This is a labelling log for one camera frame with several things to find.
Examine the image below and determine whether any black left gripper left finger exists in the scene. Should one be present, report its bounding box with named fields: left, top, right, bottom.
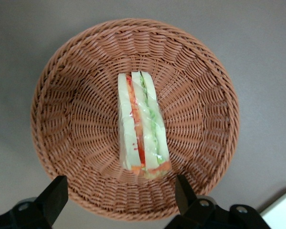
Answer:
left=0, top=175, right=69, bottom=229

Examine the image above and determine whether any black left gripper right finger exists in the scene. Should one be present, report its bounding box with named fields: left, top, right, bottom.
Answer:
left=164, top=175, right=271, bottom=229

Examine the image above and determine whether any triangle sandwich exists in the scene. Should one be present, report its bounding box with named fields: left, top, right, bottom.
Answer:
left=117, top=71, right=170, bottom=179

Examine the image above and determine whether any beige plastic tray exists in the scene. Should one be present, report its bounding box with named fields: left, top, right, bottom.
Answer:
left=259, top=188, right=286, bottom=229

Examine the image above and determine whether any round brown wicker basket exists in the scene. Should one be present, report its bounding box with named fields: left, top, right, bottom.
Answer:
left=30, top=18, right=241, bottom=221

